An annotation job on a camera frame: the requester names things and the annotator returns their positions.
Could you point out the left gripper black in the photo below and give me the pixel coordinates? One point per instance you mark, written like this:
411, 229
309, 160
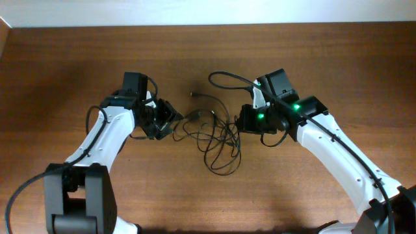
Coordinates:
169, 115

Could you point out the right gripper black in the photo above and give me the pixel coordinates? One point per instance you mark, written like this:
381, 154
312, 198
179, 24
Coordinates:
244, 121

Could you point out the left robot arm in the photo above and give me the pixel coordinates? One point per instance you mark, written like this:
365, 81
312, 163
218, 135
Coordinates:
79, 197

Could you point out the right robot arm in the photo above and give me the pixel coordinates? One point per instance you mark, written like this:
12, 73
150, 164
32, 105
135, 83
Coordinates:
382, 203

